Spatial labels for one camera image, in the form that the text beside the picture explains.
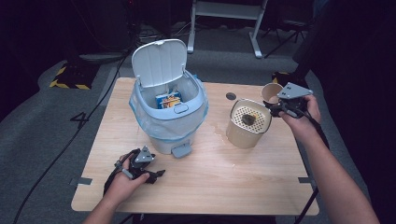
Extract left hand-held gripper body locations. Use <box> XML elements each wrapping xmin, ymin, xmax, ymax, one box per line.
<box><xmin>127</xmin><ymin>145</ymin><xmax>156</xmax><ymax>180</ymax></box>

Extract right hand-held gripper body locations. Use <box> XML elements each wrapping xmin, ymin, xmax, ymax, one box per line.
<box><xmin>275</xmin><ymin>82</ymin><xmax>314</xmax><ymax>119</ymax></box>

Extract brown paper cup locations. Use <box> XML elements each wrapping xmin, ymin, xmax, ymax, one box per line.
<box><xmin>260</xmin><ymin>82</ymin><xmax>285</xmax><ymax>105</ymax></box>

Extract dark tea dregs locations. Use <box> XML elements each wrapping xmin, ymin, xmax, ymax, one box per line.
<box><xmin>241</xmin><ymin>113</ymin><xmax>258</xmax><ymax>127</ymax></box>

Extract beige container with strainer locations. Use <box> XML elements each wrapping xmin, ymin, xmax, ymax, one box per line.
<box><xmin>225</xmin><ymin>98</ymin><xmax>273</xmax><ymax>149</ymax></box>

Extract blue white pedal bin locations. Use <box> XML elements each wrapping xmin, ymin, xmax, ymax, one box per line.
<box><xmin>129</xmin><ymin>38</ymin><xmax>209</xmax><ymax>160</ymax></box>

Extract blue red snack box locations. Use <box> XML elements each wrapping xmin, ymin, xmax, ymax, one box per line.
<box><xmin>154</xmin><ymin>91</ymin><xmax>183</xmax><ymax>110</ymax></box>

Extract person's right hand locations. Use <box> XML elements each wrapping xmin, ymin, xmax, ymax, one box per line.
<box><xmin>278</xmin><ymin>94</ymin><xmax>322</xmax><ymax>138</ymax></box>

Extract person's left hand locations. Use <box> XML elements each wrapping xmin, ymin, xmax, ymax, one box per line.
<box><xmin>104</xmin><ymin>153</ymin><xmax>150</xmax><ymax>205</ymax></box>

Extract yellow black striped base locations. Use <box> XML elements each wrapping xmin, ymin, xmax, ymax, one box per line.
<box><xmin>49</xmin><ymin>61</ymin><xmax>101</xmax><ymax>91</ymax></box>
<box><xmin>271</xmin><ymin>70</ymin><xmax>309</xmax><ymax>90</ymax></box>

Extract clear blue-edged bin liner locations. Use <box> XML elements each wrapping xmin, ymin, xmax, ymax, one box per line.
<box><xmin>129</xmin><ymin>74</ymin><xmax>210</xmax><ymax>145</ymax></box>

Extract black tripod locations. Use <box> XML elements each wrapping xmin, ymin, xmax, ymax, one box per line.
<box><xmin>263</xmin><ymin>18</ymin><xmax>312</xmax><ymax>60</ymax></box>

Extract grey flat stand foot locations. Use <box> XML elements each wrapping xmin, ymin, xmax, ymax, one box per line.
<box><xmin>78</xmin><ymin>51</ymin><xmax>126</xmax><ymax>64</ymax></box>

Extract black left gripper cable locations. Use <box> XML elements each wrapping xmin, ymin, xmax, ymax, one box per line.
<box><xmin>103</xmin><ymin>148</ymin><xmax>141</xmax><ymax>197</ymax></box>

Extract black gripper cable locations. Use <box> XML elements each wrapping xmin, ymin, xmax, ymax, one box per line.
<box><xmin>292</xmin><ymin>106</ymin><xmax>332</xmax><ymax>224</ymax></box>
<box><xmin>103</xmin><ymin>148</ymin><xmax>141</xmax><ymax>197</ymax></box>

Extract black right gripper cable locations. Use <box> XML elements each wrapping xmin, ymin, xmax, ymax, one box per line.
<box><xmin>292</xmin><ymin>106</ymin><xmax>332</xmax><ymax>224</ymax></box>

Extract long black floor cable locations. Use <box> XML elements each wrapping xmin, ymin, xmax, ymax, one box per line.
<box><xmin>12</xmin><ymin>46</ymin><xmax>134</xmax><ymax>224</ymax></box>

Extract white desk frame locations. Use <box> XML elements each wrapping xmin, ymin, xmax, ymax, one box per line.
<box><xmin>186</xmin><ymin>0</ymin><xmax>269</xmax><ymax>60</ymax></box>

